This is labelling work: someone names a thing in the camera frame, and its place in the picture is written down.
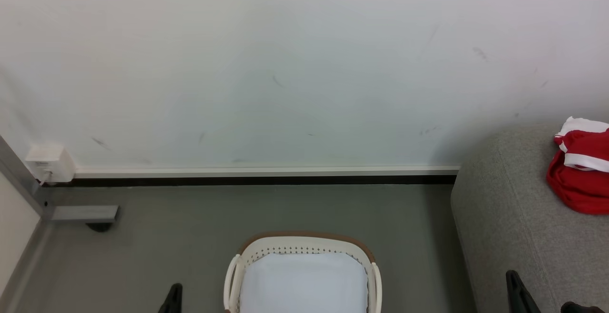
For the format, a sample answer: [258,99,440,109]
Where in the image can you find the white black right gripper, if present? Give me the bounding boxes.
[505,270,606,313]

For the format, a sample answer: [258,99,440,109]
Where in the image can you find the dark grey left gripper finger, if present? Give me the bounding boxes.
[158,283,183,313]

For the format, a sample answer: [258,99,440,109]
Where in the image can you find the red and white clothes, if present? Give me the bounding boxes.
[546,117,609,215]

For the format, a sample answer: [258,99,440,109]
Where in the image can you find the grey fabric sofa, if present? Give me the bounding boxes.
[451,124,609,313]

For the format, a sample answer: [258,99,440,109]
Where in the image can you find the grey metal foot bar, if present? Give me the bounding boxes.
[50,205,119,223]

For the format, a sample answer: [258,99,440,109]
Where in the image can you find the white laundry basket brown rim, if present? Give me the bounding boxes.
[223,231,383,313]

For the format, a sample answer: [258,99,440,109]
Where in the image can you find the white wall trim strip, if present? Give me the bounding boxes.
[74,165,461,179]

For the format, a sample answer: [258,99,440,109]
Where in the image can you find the white wall socket box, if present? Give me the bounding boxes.
[25,144,76,183]

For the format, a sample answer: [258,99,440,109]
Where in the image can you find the grey metal partition frame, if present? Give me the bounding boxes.
[0,135,53,299]

